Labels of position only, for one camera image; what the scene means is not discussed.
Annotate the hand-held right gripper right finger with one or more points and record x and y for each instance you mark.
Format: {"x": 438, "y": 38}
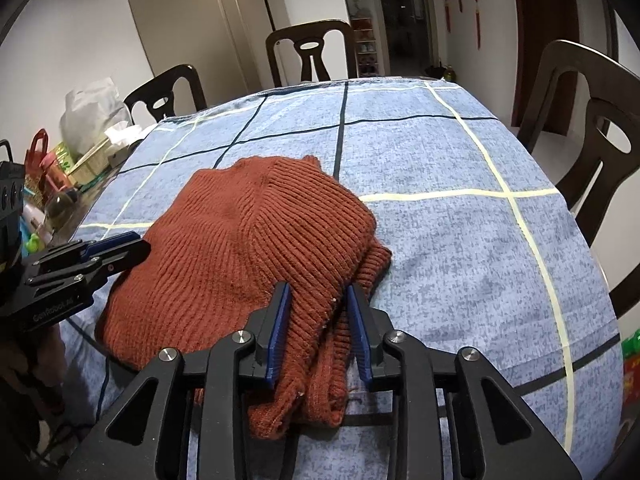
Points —
{"x": 359, "y": 340}

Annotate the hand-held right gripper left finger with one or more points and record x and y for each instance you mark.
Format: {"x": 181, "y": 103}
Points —
{"x": 280, "y": 335}

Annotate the blue checked tablecloth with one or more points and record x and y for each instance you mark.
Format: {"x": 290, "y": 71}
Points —
{"x": 450, "y": 260}

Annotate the dark wooden chair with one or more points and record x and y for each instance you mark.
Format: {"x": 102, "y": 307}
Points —
{"x": 175, "y": 80}
{"x": 330, "y": 30}
{"x": 565, "y": 90}

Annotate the red gift bag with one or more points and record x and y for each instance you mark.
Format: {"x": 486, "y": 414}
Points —
{"x": 39, "y": 160}

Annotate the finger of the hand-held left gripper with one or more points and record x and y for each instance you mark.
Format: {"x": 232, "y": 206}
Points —
{"x": 125, "y": 257}
{"x": 110, "y": 244}

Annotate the shoe rack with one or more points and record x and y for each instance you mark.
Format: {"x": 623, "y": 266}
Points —
{"x": 364, "y": 45}

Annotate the rust knit sweater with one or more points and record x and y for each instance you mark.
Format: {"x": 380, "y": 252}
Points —
{"x": 240, "y": 240}

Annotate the white tissue box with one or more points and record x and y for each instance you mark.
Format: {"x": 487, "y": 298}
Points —
{"x": 122, "y": 142}

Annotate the yellow woven basket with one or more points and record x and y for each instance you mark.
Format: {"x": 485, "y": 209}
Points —
{"x": 92, "y": 162}

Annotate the brown wooden door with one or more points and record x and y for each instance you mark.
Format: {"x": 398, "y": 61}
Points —
{"x": 545, "y": 20}

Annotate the white plastic bag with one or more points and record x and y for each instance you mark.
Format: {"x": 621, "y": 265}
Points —
{"x": 92, "y": 110}

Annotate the glass jar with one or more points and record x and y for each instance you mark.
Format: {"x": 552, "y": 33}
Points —
{"x": 62, "y": 207}

